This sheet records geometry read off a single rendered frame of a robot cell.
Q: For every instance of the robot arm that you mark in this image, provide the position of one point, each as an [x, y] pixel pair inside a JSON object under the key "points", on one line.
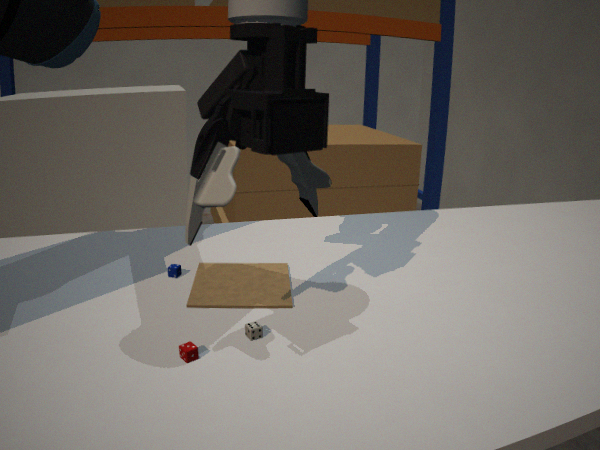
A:
{"points": [[53, 33]]}

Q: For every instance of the tan square mat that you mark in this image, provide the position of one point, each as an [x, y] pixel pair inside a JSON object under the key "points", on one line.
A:
{"points": [[241, 285]]}

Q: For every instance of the blue die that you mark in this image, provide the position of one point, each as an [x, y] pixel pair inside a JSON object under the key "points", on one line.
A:
{"points": [[174, 271]]}

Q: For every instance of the beige die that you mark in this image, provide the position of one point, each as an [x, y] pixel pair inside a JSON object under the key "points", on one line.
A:
{"points": [[253, 331]]}

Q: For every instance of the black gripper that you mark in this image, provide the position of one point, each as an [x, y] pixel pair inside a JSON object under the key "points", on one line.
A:
{"points": [[298, 121]]}

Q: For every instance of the red die with white pips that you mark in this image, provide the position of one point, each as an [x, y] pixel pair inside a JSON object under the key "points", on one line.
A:
{"points": [[188, 352]]}

